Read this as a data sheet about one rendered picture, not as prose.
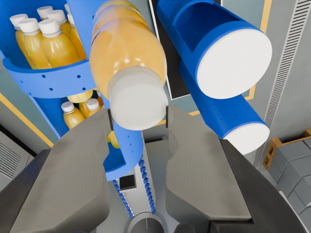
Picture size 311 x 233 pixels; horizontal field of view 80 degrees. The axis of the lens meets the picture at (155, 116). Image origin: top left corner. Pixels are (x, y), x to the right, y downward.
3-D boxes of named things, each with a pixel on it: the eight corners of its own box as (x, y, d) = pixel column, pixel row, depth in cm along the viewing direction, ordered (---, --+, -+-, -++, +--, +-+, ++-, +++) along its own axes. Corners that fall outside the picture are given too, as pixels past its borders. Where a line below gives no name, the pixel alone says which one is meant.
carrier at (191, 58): (203, 2, 133) (175, -29, 118) (284, 58, 70) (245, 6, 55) (176, 35, 146) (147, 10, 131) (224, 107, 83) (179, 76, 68)
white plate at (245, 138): (215, 160, 111) (214, 158, 112) (259, 152, 113) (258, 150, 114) (225, 128, 92) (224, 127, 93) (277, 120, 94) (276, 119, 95)
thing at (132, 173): (119, 169, 121) (120, 193, 110) (118, 166, 118) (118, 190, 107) (134, 166, 122) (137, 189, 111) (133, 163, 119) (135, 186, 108)
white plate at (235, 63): (284, 60, 69) (283, 58, 70) (247, 9, 55) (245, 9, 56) (225, 108, 82) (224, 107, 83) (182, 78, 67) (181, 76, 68)
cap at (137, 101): (174, 90, 14) (182, 105, 12) (141, 125, 15) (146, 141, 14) (131, 61, 12) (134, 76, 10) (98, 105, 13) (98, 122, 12)
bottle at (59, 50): (90, 86, 56) (65, 20, 43) (96, 99, 51) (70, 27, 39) (66, 95, 54) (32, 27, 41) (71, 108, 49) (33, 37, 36)
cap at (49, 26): (59, 24, 42) (55, 15, 41) (61, 28, 39) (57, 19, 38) (40, 28, 41) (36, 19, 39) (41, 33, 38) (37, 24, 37)
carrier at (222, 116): (177, 80, 175) (207, 76, 177) (214, 159, 112) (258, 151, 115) (179, 51, 155) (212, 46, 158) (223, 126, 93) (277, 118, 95)
